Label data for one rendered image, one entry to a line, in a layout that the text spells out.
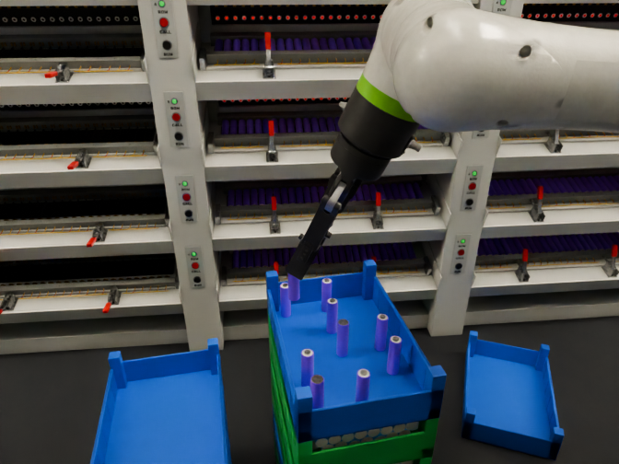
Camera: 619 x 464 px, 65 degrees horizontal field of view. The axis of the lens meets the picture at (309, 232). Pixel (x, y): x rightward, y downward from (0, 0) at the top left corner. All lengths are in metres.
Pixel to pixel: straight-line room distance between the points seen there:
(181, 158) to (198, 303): 0.40
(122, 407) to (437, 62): 0.81
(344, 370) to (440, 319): 0.74
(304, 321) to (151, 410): 0.32
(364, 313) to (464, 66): 0.56
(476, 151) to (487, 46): 0.82
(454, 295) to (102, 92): 1.03
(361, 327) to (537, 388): 0.68
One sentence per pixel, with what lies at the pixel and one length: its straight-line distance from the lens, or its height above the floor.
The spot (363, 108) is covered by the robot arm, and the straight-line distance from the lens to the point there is 0.59.
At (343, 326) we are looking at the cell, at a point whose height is 0.47.
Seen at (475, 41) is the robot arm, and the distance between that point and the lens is 0.44.
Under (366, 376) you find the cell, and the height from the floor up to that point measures 0.47.
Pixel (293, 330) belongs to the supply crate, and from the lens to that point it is 0.85.
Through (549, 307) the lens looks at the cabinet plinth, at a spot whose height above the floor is 0.05.
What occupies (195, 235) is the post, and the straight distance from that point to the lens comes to 1.24.
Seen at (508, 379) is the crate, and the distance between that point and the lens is 1.43.
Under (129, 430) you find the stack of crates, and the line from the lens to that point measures 0.96.
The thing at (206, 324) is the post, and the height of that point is 0.09.
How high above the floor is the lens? 0.94
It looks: 28 degrees down
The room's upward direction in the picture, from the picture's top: straight up
